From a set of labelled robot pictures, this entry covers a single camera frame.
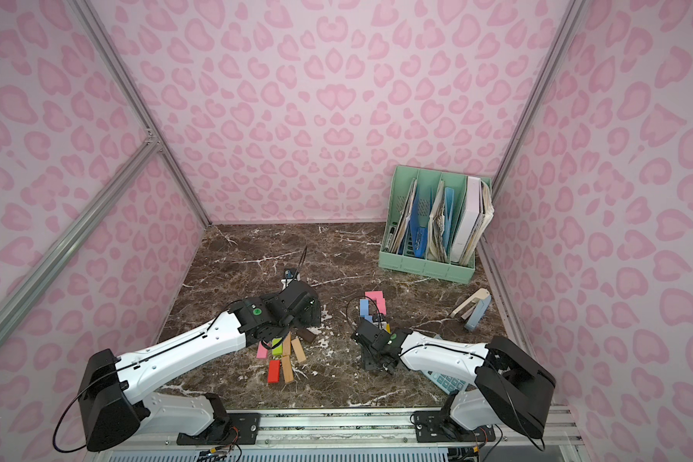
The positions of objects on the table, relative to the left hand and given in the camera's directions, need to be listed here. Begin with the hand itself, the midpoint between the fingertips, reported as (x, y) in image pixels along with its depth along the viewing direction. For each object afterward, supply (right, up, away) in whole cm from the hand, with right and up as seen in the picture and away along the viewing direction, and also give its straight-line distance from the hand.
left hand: (308, 305), depth 79 cm
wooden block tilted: (-4, -15, +6) cm, 17 cm away
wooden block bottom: (-7, -19, +3) cm, 20 cm away
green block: (-10, -14, +6) cm, 18 cm away
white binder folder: (+48, +25, +9) cm, 55 cm away
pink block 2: (-14, -15, +5) cm, 21 cm away
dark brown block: (-2, -11, +9) cm, 14 cm away
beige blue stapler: (+53, -1, +13) cm, 55 cm away
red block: (-10, -19, +3) cm, 22 cm away
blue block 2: (+17, -6, +13) cm, 22 cm away
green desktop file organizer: (+37, +24, +12) cm, 46 cm away
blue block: (+16, -4, +15) cm, 22 cm away
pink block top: (+19, 0, +19) cm, 27 cm away
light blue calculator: (+38, -21, -1) cm, 43 cm away
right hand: (+18, -17, +6) cm, 25 cm away
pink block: (+21, -3, +16) cm, 27 cm away
